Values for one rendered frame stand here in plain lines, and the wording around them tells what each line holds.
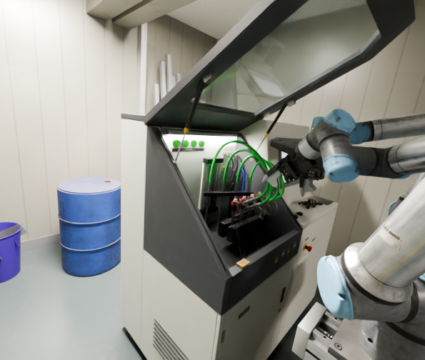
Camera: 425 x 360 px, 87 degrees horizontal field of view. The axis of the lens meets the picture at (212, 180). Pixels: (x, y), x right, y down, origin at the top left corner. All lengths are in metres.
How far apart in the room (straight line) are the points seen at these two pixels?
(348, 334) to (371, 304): 0.22
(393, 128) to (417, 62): 1.79
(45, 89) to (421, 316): 2.85
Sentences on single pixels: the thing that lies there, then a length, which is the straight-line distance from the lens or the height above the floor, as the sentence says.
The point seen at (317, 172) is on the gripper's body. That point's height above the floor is 1.34.
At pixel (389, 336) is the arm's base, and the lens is 0.69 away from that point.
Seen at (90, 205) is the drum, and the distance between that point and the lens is 2.19.
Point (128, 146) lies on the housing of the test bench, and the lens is 1.32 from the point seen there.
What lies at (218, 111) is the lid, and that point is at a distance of 1.19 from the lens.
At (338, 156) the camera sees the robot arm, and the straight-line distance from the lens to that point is 0.63.
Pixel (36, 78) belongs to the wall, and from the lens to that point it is 2.79.
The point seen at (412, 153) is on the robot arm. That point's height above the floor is 1.48.
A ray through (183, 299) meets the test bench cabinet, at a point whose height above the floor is 0.71.
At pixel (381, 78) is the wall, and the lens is 2.76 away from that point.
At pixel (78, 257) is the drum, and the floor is 0.21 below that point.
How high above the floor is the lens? 1.50
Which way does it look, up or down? 14 degrees down
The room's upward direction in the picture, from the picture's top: 6 degrees clockwise
